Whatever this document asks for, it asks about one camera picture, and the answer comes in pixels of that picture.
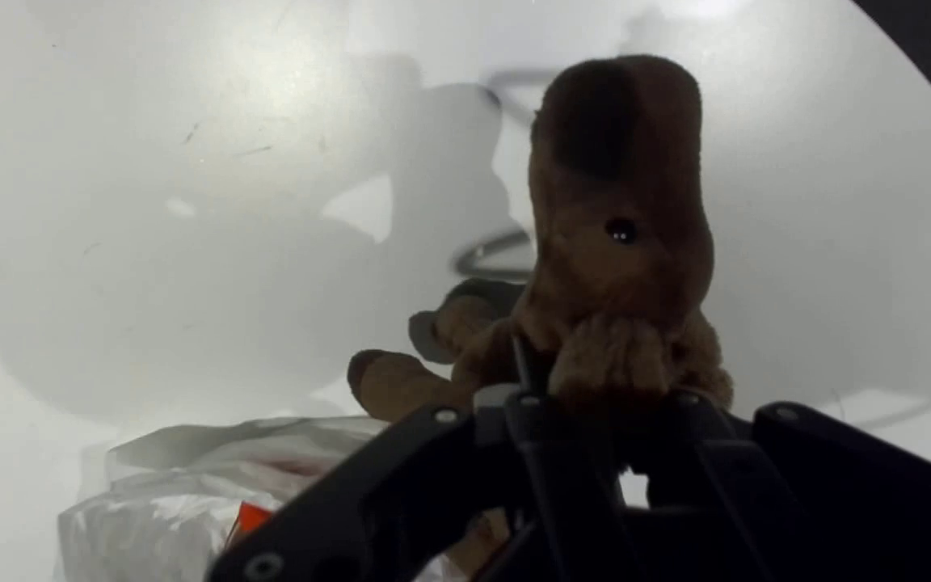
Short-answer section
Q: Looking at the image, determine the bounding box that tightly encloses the white plastic bag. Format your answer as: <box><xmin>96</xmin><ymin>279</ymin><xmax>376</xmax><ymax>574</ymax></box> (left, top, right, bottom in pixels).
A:
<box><xmin>57</xmin><ymin>416</ymin><xmax>383</xmax><ymax>582</ymax></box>

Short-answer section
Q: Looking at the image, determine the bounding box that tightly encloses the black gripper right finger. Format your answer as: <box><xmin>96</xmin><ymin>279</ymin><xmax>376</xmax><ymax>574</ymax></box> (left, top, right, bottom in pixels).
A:
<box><xmin>614</xmin><ymin>390</ymin><xmax>931</xmax><ymax>582</ymax></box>

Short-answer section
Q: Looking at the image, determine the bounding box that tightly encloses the brown plush toy dog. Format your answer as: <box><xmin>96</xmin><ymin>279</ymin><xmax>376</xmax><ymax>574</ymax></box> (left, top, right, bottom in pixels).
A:
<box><xmin>346</xmin><ymin>54</ymin><xmax>734</xmax><ymax>432</ymax></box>

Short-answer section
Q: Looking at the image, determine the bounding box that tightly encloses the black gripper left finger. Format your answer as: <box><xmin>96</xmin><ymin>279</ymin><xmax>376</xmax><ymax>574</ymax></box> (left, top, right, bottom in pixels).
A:
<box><xmin>208</xmin><ymin>335</ymin><xmax>641</xmax><ymax>582</ymax></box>

